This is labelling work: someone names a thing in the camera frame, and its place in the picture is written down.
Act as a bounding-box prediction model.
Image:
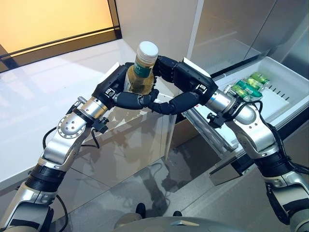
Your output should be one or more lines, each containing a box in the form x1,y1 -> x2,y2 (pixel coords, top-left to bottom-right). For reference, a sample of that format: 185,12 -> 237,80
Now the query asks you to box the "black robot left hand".
92,62 -> 160,111

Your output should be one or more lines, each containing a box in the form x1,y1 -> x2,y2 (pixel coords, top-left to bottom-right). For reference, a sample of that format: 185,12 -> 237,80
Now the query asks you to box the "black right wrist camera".
207,113 -> 226,129

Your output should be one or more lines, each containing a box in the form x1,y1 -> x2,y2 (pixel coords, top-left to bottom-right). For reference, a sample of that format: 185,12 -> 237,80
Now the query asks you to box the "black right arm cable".
231,100 -> 309,232

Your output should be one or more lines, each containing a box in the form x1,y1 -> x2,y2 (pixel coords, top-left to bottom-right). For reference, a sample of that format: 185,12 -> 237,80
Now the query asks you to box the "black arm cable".
231,100 -> 309,232
41,125 -> 101,232

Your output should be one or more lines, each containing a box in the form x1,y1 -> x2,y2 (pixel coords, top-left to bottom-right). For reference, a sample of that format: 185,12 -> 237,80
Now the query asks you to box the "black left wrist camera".
93,117 -> 109,133

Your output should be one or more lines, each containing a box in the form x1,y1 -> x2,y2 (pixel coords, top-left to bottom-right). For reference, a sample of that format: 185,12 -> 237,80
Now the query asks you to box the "white counter cabinet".
0,40 -> 179,213

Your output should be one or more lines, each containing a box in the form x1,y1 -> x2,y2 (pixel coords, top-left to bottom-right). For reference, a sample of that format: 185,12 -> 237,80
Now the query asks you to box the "white fridge drawer bin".
181,56 -> 309,150

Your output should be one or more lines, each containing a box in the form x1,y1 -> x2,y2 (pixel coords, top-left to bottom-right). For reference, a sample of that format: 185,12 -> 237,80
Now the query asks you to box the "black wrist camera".
207,113 -> 226,129
93,117 -> 109,133

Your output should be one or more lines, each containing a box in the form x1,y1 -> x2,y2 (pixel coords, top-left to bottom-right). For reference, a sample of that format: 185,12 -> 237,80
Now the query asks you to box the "orange lit window black frame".
0,0 -> 124,73

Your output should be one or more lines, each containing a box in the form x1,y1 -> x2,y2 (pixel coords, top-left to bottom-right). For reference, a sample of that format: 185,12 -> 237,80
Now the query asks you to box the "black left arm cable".
41,125 -> 101,232

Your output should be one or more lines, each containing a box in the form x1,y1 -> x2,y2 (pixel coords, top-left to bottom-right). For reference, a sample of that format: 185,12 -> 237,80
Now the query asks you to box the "brown flat panel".
173,116 -> 201,148

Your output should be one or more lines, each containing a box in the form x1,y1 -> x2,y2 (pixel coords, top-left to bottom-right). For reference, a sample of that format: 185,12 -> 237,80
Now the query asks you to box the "steel fridge door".
190,0 -> 275,75
246,0 -> 309,56

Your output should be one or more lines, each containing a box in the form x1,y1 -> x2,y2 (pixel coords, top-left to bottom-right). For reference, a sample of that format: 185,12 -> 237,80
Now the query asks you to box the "black robot left foot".
136,203 -> 146,219

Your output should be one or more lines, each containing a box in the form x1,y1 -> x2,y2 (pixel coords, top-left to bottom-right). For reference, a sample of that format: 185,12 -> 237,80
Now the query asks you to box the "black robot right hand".
148,55 -> 219,116

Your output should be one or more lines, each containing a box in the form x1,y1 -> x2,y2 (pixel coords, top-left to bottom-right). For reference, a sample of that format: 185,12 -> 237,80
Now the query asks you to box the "white tall cabinet panel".
115,0 -> 205,161

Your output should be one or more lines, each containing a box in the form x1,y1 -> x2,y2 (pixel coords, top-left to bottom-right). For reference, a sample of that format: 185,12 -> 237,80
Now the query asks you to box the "yellow tea bottle white cap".
123,41 -> 159,95

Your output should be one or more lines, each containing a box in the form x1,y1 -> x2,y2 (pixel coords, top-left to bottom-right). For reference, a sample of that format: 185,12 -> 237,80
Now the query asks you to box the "dark green drink can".
235,80 -> 263,99

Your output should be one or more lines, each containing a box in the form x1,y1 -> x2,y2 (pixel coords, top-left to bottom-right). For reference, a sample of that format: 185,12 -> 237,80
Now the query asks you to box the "light green drink can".
231,84 -> 252,102
250,73 -> 272,89

